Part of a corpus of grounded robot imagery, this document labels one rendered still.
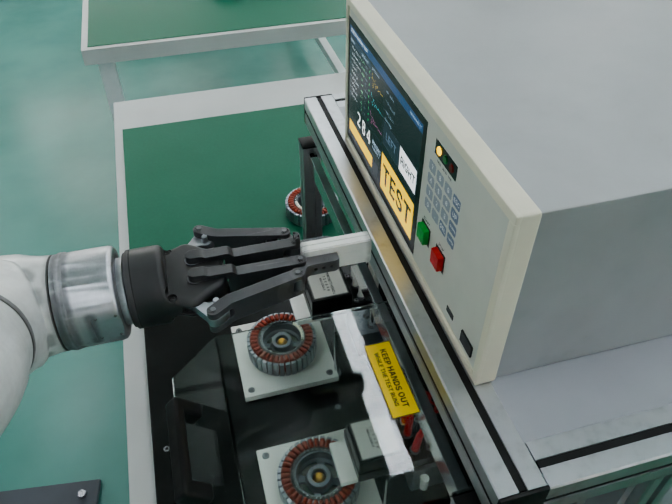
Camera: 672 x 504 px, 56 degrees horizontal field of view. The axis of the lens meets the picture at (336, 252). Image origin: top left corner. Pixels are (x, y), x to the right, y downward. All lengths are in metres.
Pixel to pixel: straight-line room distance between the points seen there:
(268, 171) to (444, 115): 0.95
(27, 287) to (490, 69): 0.47
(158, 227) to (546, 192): 1.00
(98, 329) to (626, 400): 0.48
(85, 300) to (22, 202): 2.32
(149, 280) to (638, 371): 0.47
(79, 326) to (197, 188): 0.90
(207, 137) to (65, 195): 1.32
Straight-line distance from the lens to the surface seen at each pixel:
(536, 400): 0.62
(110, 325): 0.60
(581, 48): 0.74
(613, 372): 0.67
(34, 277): 0.60
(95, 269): 0.59
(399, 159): 0.69
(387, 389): 0.66
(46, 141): 3.26
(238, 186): 1.45
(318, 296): 0.94
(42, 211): 2.81
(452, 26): 0.75
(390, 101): 0.70
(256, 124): 1.66
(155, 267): 0.59
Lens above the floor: 1.61
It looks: 43 degrees down
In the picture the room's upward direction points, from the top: straight up
